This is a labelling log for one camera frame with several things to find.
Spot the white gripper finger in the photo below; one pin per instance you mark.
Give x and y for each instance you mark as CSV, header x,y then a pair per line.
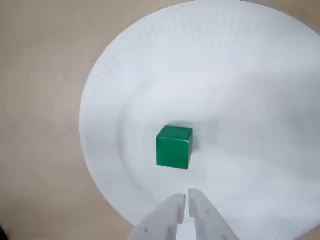
x,y
210,220
160,220

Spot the green cube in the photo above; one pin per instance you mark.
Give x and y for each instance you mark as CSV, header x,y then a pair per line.
x,y
172,152

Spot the white paper plate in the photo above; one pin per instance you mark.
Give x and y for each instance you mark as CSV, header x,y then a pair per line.
x,y
225,87

